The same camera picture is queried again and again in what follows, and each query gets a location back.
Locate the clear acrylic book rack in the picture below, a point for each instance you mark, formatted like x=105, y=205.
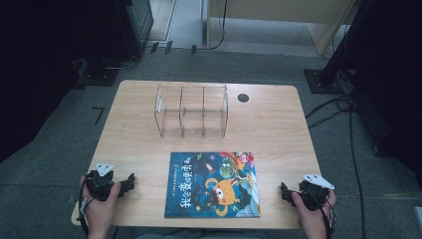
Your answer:
x=192, y=113

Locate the white object at floor edge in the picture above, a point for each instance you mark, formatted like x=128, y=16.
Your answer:
x=418, y=217

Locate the person's right hand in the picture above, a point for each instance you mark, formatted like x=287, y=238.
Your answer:
x=313, y=222

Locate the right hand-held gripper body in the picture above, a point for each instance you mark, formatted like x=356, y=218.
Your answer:
x=313, y=195

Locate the person's grey clothing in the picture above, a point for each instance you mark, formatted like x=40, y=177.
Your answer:
x=199, y=235

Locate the short black floor tape strip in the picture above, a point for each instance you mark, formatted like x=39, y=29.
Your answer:
x=168, y=47
x=154, y=47
x=193, y=49

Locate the light wooden cabinet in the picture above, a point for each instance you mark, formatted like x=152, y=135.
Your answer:
x=282, y=10

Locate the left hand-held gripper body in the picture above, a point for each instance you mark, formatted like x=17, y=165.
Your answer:
x=99, y=182

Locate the person's left hand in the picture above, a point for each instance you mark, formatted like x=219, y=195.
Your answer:
x=99, y=214

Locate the black stand with base plate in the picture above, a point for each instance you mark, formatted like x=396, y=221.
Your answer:
x=323, y=81

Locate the black round table grommet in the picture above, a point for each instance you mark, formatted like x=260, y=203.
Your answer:
x=243, y=98

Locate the black monitor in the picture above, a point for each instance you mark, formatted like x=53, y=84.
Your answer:
x=136, y=23

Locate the blue children's picture book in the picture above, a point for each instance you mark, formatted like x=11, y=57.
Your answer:
x=212, y=186

